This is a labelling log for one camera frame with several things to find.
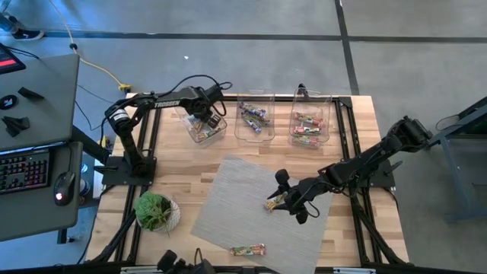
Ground grey woven placemat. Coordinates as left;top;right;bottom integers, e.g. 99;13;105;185
189;154;335;274

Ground clear plastic bin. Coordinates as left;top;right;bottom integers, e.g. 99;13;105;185
288;88;333;150
173;100;228;145
234;90;276;145

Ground black backlit keyboard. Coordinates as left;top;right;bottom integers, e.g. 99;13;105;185
0;148;52;196

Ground person's shoe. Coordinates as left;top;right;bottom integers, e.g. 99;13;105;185
11;28;45;42

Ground black computer mouse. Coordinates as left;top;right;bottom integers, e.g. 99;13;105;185
53;170;77;207

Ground purple granola bar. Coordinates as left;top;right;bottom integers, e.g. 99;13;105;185
243;116;263;134
238;101;267;116
246;112;272;126

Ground black angular plastic part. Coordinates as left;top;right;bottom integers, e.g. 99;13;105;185
1;115;32;139

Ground silver bracket plate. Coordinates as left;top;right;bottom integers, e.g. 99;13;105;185
333;267;377;274
120;266;161;274

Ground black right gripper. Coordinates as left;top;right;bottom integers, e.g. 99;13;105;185
266;169;325;225

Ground black leader arm handle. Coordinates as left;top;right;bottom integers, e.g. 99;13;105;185
156;247;218;274

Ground black round puck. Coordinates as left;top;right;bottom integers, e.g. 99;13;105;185
0;94;18;111

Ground small black bracket part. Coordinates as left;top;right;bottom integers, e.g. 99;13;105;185
18;86;46;101

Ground large grey desk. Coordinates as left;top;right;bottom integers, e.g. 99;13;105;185
0;141;84;243

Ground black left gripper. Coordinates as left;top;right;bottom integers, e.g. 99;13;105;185
191;84;227;129

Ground grey raised desk shelf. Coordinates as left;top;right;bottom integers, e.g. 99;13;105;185
0;53;81;151

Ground green succulent plant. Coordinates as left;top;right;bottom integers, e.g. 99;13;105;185
132;190;173;232

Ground person's leg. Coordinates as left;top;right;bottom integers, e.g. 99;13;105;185
0;11;18;33

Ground black metal table frame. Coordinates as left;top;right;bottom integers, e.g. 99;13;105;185
85;93;410;267

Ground small green potted plant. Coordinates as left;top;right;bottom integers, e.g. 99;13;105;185
135;197;182;234

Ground yellow extension cable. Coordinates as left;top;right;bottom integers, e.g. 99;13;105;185
48;0;133;94

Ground black screen with red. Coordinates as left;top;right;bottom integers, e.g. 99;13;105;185
0;42;27;75

